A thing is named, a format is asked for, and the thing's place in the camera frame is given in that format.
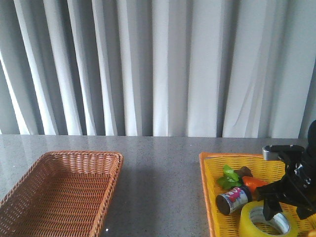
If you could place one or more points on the brown toy figurine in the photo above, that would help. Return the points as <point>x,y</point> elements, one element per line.
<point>243,171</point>

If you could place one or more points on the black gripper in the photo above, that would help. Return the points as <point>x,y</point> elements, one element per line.
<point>297,187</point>

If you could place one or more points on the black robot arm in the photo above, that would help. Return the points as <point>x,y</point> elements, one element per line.
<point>312,138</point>

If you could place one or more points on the yellow packing tape roll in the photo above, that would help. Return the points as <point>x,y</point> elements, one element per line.
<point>252,213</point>

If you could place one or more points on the yellow plastic woven basket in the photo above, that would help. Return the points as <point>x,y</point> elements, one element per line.
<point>211,166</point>

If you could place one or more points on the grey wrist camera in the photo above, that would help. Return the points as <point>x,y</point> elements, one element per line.
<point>272,152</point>

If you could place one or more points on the orange toy carrot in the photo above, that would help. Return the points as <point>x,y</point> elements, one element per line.
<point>230,180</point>

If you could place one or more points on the orange object at corner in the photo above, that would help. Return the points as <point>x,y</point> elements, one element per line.
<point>311,233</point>

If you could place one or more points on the brown wicker basket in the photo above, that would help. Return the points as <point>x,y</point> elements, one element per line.
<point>63,194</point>

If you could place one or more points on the small labelled jar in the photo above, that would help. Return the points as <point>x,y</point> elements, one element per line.
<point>234,199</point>

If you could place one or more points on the grey pleated curtain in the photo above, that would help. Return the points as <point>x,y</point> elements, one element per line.
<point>195,68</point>

